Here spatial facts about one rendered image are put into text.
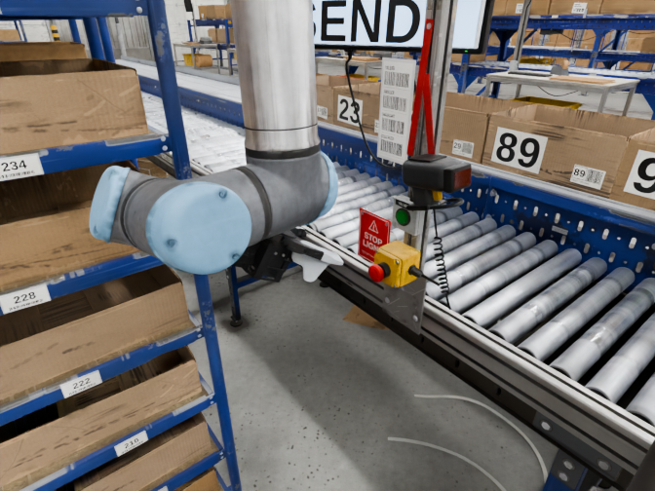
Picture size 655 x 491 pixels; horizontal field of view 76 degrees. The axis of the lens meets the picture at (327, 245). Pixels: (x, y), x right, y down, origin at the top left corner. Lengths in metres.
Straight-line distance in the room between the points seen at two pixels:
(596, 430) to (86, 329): 0.90
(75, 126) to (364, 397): 1.38
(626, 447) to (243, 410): 1.26
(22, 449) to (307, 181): 0.76
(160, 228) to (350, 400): 1.42
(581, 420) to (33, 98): 0.99
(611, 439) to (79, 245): 0.93
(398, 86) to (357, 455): 1.20
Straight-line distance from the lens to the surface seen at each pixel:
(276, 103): 0.47
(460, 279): 1.10
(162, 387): 1.02
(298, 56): 0.47
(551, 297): 1.09
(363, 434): 1.65
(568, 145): 1.37
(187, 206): 0.41
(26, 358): 0.90
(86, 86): 0.76
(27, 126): 0.76
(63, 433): 1.03
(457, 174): 0.75
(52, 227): 0.79
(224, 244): 0.43
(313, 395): 1.76
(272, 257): 0.65
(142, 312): 0.90
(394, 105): 0.88
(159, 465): 1.18
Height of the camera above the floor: 1.31
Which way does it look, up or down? 28 degrees down
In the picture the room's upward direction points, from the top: straight up
